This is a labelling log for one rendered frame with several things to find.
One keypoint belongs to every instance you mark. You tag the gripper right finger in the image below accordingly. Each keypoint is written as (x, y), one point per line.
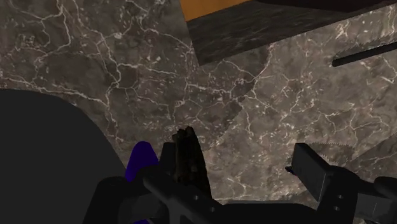
(313, 169)

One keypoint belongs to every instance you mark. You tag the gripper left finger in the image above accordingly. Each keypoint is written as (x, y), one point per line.
(186, 161)

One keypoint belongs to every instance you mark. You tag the blue rounded object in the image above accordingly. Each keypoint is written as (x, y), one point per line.
(142, 159)

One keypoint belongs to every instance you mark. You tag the black long thin object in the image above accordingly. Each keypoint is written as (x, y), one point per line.
(366, 55)

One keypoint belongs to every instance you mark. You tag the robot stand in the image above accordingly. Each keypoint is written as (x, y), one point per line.
(242, 34)

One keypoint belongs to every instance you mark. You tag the large dark grey round object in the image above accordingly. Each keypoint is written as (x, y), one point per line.
(46, 161)

